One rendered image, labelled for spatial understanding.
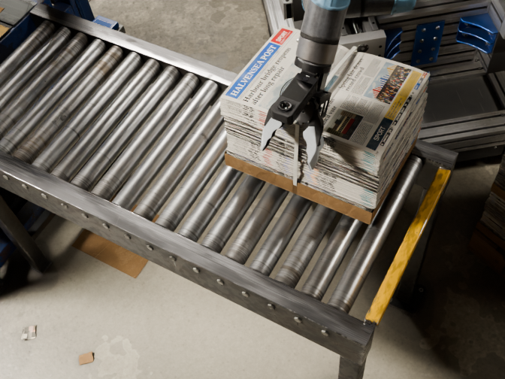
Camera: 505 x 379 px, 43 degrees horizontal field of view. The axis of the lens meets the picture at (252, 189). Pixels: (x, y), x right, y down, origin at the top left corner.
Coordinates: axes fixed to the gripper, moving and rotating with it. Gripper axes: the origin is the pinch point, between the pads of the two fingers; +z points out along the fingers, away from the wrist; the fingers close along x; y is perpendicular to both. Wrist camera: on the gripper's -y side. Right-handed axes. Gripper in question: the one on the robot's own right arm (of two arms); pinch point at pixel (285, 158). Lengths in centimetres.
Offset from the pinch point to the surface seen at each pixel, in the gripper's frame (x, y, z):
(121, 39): 73, 39, 1
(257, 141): 11.0, 9.3, 2.9
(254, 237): 5.7, 7.3, 24.5
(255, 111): 10.8, 4.7, -5.3
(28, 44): 98, 27, 8
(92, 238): 90, 57, 85
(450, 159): -26.0, 40.4, 2.0
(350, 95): -4.7, 16.5, -11.7
